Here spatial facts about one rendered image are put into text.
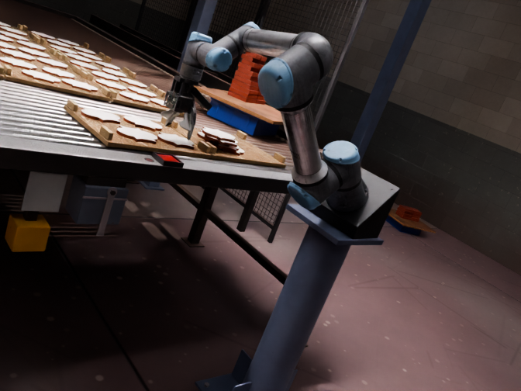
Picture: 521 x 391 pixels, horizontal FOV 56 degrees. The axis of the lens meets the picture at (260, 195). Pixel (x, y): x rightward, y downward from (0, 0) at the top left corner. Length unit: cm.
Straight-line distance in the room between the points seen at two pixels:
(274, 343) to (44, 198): 99
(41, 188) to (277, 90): 69
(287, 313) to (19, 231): 96
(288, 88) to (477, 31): 583
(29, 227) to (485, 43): 614
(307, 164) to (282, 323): 68
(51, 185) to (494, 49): 601
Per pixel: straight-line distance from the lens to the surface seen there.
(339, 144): 164
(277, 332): 192
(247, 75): 275
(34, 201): 146
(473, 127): 668
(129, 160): 151
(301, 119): 137
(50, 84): 211
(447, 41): 714
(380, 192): 178
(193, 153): 174
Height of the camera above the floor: 136
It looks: 16 degrees down
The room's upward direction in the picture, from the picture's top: 21 degrees clockwise
